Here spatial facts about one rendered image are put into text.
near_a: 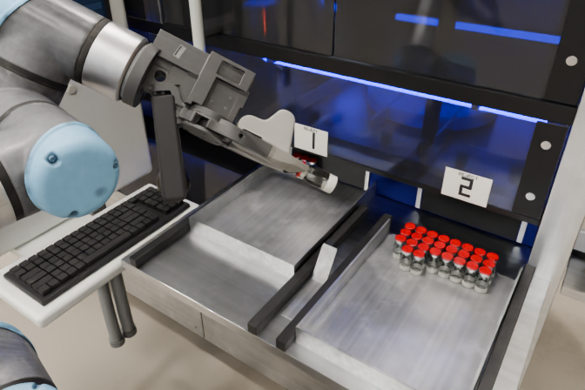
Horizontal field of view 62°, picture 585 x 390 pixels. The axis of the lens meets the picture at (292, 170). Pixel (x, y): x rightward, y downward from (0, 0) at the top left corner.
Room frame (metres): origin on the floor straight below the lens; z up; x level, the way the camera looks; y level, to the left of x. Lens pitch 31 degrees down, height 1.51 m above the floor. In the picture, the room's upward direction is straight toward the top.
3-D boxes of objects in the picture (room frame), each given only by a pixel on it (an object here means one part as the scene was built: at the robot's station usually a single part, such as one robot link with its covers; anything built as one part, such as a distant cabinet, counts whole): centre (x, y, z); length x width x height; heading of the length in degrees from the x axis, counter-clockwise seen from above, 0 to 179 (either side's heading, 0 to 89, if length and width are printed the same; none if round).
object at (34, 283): (0.87, 0.42, 0.82); 0.40 x 0.14 x 0.02; 146
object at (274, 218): (0.88, 0.01, 0.90); 0.34 x 0.26 x 0.04; 146
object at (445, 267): (0.68, -0.27, 0.90); 0.18 x 0.02 x 0.05; 56
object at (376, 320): (0.59, -0.21, 0.90); 0.34 x 0.26 x 0.04; 146
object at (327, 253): (0.63, -0.03, 0.91); 0.14 x 0.03 x 0.06; 146
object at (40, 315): (0.90, 0.46, 0.79); 0.45 x 0.28 x 0.03; 146
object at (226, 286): (0.72, -0.09, 0.87); 0.70 x 0.48 x 0.02; 56
